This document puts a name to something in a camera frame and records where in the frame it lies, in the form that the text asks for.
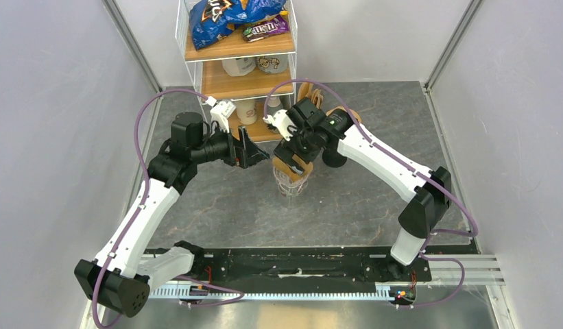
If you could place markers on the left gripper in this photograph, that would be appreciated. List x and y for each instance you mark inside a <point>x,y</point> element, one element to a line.
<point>244,153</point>

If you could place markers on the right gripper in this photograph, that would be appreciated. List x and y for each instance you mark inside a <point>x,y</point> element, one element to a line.
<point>286,150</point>

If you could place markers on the black coffee server pot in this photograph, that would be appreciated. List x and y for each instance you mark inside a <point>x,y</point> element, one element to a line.
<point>332,158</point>

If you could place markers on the clear glass dripper with handle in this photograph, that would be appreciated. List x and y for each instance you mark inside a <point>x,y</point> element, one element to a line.
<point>281,178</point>

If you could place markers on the glass carafe with brown band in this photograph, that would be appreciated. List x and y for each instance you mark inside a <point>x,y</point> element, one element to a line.
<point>292,190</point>

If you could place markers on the brown paper coffee filter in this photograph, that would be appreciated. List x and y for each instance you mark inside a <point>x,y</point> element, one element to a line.
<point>342,109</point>

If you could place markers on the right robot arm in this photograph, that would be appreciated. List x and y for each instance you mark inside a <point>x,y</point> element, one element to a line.
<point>338,136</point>

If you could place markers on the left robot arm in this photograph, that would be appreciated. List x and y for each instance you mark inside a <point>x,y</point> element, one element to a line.
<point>116,278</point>

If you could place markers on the brown paper filter stack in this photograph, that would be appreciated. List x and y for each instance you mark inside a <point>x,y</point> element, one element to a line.
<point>307,90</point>

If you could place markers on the white cylindrical bottle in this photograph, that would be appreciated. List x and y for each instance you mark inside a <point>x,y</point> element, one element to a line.
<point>246,111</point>

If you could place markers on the grey green spray bottle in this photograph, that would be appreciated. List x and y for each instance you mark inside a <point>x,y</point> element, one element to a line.
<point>273,106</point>

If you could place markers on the white printed cup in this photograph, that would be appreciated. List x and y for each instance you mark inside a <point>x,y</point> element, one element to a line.
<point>272,64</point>

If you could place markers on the purple candy bag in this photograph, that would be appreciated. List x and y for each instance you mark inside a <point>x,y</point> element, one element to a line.
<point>265,29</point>

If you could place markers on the blue chips bag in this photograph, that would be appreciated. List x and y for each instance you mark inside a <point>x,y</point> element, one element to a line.
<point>211,21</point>

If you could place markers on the white wire shelf rack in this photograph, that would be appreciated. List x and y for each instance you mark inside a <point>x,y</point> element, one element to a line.
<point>208,76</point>

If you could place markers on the aluminium frame rail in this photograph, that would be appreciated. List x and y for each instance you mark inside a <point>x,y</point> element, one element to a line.
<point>467,290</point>

